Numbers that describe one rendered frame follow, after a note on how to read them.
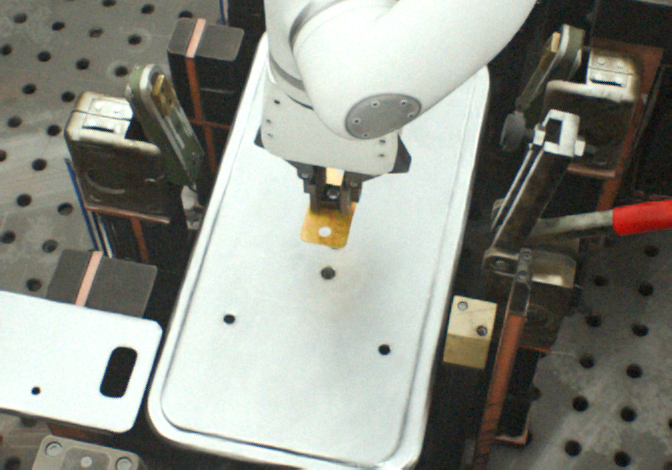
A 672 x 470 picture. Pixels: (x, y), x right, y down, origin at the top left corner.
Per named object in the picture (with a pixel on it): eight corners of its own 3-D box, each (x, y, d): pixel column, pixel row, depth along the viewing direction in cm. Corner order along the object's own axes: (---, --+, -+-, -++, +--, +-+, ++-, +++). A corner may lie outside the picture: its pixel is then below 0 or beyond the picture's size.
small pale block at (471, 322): (429, 460, 133) (453, 294, 102) (463, 467, 133) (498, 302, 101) (422, 493, 131) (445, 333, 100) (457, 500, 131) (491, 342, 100)
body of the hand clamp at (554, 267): (466, 384, 137) (499, 210, 107) (531, 396, 137) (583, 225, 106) (457, 436, 134) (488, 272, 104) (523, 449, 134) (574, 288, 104)
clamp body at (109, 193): (125, 255, 146) (68, 63, 116) (227, 275, 145) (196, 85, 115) (100, 327, 141) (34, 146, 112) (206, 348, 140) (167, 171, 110)
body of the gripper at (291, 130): (414, 26, 91) (408, 119, 101) (271, 2, 92) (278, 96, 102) (393, 113, 87) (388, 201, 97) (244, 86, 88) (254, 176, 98)
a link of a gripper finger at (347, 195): (388, 143, 100) (386, 190, 106) (347, 136, 100) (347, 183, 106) (380, 178, 98) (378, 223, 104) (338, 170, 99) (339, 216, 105)
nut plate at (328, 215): (322, 154, 108) (321, 146, 107) (367, 162, 108) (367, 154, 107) (298, 241, 104) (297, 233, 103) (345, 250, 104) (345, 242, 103)
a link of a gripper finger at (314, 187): (326, 132, 101) (327, 179, 106) (285, 125, 101) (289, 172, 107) (316, 166, 99) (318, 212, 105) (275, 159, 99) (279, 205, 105)
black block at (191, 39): (191, 165, 152) (161, 0, 127) (282, 182, 151) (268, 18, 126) (172, 224, 148) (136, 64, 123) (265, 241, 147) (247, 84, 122)
